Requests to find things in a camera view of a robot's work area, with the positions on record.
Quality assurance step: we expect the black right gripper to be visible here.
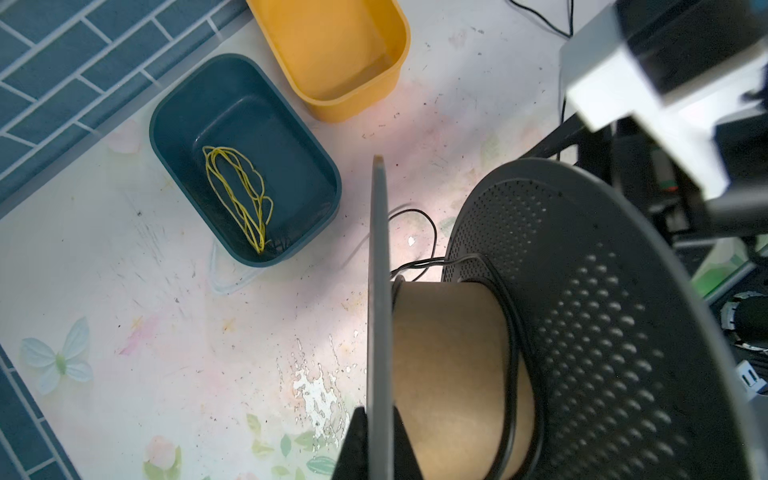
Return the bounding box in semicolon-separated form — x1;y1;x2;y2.
525;114;767;245

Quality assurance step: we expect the yellow plastic bin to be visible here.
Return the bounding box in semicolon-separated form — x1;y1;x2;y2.
248;0;411;123

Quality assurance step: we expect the grey perforated cable spool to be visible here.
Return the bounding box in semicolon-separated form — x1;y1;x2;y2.
367;154;760;480

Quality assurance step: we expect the yellow thin cable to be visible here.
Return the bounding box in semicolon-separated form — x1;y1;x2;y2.
202;145;275;255

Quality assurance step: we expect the black thin cable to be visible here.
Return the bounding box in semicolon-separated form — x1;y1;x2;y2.
386;0;577;480

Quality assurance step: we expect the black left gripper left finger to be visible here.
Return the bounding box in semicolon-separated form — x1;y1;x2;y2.
331;406;368;480

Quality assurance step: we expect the dark teal plastic bin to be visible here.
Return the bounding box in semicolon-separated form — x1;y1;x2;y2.
149;54;342;268

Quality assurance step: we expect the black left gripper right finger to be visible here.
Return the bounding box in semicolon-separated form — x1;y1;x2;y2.
394;407;423;480

